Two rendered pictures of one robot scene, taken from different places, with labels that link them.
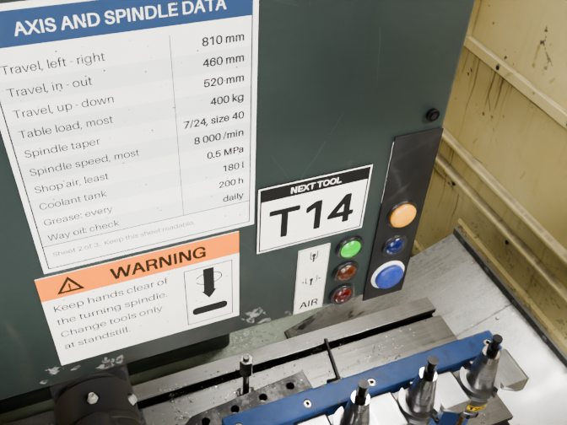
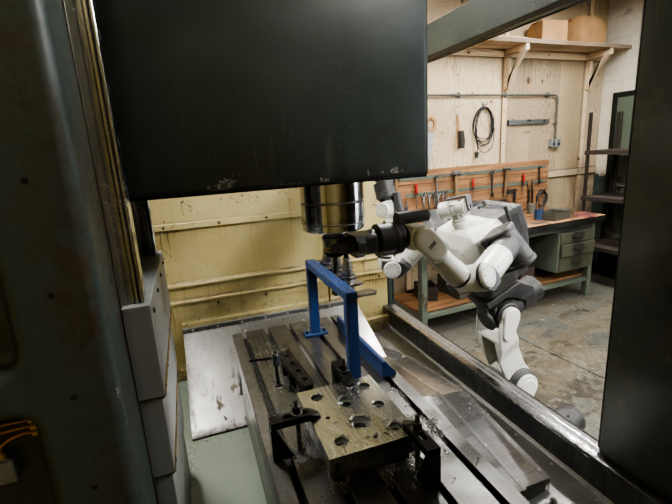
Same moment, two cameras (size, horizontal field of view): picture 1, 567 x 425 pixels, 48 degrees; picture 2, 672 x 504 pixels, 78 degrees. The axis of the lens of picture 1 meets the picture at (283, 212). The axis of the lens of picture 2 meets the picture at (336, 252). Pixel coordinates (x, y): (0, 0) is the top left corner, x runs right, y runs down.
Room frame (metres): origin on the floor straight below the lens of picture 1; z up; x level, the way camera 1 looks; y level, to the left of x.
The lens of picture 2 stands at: (0.39, 1.29, 1.65)
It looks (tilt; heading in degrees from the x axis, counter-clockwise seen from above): 14 degrees down; 275
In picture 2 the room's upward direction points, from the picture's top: 3 degrees counter-clockwise
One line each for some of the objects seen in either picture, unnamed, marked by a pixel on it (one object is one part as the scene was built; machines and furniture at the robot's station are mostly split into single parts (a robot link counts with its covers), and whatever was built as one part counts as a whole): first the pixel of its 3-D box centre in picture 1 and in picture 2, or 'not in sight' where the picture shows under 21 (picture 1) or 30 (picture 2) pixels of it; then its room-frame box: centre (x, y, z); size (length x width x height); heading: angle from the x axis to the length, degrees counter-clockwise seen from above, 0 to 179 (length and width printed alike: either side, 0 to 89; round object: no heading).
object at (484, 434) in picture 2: not in sight; (429, 410); (0.21, -0.10, 0.70); 0.90 x 0.30 x 0.16; 114
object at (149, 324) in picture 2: not in sight; (164, 376); (0.90, 0.43, 1.16); 0.48 x 0.05 x 0.51; 114
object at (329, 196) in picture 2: not in sight; (332, 204); (0.49, 0.25, 1.52); 0.16 x 0.16 x 0.12
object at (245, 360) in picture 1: (245, 375); (276, 368); (0.73, 0.05, 0.96); 0.03 x 0.03 x 0.13
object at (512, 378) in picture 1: (506, 372); not in sight; (0.60, -0.37, 1.21); 0.07 x 0.05 x 0.01; 24
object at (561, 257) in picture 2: not in sight; (493, 239); (-0.79, -2.90, 0.71); 2.21 x 0.95 x 1.43; 28
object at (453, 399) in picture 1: (448, 393); not in sight; (0.56, -0.27, 1.21); 0.07 x 0.05 x 0.01; 24
